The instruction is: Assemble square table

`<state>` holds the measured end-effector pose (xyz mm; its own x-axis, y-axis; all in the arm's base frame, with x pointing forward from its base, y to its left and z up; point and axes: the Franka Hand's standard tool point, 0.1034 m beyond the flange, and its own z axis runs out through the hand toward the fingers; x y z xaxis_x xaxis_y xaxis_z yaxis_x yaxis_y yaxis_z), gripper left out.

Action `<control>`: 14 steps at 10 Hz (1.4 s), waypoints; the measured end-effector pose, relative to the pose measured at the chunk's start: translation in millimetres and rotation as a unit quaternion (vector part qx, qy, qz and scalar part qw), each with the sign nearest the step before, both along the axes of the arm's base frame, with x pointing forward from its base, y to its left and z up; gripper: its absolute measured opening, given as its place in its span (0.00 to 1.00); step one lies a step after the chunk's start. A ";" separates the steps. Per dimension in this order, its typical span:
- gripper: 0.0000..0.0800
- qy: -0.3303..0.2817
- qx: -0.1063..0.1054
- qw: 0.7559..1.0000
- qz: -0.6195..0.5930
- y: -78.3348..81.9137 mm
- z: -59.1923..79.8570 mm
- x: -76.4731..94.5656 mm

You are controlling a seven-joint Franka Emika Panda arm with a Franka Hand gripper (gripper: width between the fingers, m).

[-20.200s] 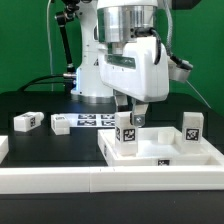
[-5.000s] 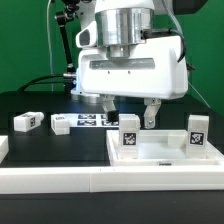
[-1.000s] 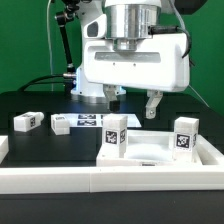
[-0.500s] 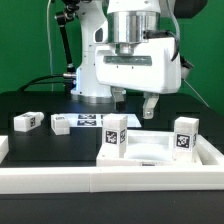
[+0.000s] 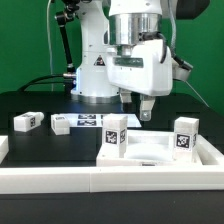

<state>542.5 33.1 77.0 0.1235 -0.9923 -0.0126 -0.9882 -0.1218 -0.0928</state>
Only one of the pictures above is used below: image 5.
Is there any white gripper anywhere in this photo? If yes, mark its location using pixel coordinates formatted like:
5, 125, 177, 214
106, 39, 173, 121

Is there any white square tabletop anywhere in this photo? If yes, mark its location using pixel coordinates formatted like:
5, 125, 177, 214
96, 130, 202, 167

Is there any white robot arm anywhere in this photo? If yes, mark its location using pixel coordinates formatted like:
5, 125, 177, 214
72, 0, 210, 121

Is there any white sheet with fiducial markers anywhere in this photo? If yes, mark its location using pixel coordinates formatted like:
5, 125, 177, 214
63, 113, 141, 128

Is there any black cable on table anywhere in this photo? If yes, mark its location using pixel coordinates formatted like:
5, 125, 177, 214
17, 74, 67, 92

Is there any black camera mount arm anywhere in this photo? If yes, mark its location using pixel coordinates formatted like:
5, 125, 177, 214
55, 0, 80, 93

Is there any grey cable on backdrop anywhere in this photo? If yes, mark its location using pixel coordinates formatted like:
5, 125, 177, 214
46, 0, 56, 92

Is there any white U-shaped fence wall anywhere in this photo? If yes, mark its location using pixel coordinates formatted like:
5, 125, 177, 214
0, 136, 224, 194

